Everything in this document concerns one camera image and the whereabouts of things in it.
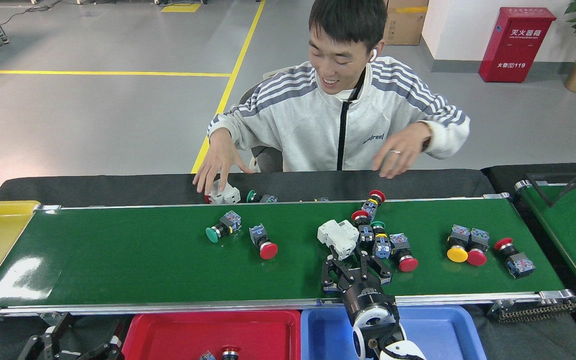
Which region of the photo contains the black table cloth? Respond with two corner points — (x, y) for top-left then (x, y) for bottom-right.
(0, 168), (496, 206)

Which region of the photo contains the blue plastic tray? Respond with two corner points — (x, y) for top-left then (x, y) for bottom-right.
(300, 306), (488, 360)

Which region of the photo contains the white circuit breaker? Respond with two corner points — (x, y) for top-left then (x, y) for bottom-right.
(205, 180), (242, 205)
(317, 219), (360, 261)

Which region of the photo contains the brown cardboard box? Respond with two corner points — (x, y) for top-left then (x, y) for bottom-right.
(383, 0), (430, 46)

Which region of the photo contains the red fire extinguisher box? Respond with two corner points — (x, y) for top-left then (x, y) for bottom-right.
(478, 6), (557, 84)

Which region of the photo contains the black cable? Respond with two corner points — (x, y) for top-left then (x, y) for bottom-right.
(525, 165), (576, 208)

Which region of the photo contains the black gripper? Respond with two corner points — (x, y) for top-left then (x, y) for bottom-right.
(321, 250), (398, 322)

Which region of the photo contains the grey office chair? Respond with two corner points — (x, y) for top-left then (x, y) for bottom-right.
(239, 66), (285, 173)

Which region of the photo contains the person's left hand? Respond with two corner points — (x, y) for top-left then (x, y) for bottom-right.
(372, 122), (431, 180)

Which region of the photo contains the short green conveyor belt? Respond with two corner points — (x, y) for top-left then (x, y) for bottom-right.
(514, 179), (576, 296)

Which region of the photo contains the yellow mushroom push button switch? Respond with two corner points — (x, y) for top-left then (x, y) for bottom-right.
(446, 225), (471, 264)

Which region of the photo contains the person's right hand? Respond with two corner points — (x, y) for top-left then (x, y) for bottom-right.
(192, 127), (255, 197)

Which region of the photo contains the red plastic tray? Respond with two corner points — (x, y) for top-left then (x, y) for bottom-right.
(120, 310), (301, 360)

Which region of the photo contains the person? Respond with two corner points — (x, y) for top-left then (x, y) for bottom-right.
(192, 0), (471, 197)

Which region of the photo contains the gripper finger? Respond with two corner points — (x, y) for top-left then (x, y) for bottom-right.
(18, 314), (69, 360)
(75, 320), (125, 360)

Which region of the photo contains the black drive chain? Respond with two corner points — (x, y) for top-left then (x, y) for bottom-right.
(488, 298), (576, 323)

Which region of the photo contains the long green conveyor belt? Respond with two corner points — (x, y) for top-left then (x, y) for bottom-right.
(0, 192), (576, 322)

